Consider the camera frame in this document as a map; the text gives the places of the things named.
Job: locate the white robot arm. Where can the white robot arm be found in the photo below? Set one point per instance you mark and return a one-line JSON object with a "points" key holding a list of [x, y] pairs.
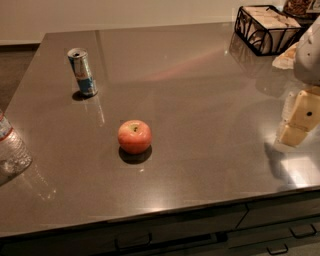
{"points": [[306, 67]]}

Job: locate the white napkins in basket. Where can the white napkins in basket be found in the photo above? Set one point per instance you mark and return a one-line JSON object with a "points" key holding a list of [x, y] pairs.
{"points": [[270, 25]]}

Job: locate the drawer handle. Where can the drawer handle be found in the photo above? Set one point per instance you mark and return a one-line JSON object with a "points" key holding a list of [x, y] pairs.
{"points": [[277, 250], [303, 231], [132, 240]]}

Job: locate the lower right drawer handle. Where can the lower right drawer handle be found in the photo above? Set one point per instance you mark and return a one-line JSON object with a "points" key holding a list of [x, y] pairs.
{"points": [[277, 250]]}

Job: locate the red apple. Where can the red apple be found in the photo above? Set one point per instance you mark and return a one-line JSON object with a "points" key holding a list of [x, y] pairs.
{"points": [[134, 136]]}

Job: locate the left drawer handle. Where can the left drawer handle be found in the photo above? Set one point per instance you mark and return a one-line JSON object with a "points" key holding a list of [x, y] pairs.
{"points": [[132, 240]]}

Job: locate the upper right drawer handle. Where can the upper right drawer handle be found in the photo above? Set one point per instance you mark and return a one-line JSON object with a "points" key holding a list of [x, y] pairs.
{"points": [[303, 231]]}

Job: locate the snack bag on counter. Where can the snack bag on counter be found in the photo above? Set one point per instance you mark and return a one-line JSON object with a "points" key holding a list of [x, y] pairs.
{"points": [[286, 59]]}

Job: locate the clear plastic water bottle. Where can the clear plastic water bottle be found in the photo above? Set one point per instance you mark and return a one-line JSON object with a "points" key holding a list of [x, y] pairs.
{"points": [[15, 158]]}

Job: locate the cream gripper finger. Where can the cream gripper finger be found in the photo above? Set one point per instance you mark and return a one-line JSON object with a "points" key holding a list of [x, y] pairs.
{"points": [[300, 115]]}

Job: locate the dark bowl with snacks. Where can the dark bowl with snacks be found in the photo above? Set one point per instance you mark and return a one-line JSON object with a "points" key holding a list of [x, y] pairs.
{"points": [[301, 9]]}

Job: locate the Red Bull can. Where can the Red Bull can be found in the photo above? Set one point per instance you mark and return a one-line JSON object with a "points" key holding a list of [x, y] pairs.
{"points": [[78, 59]]}

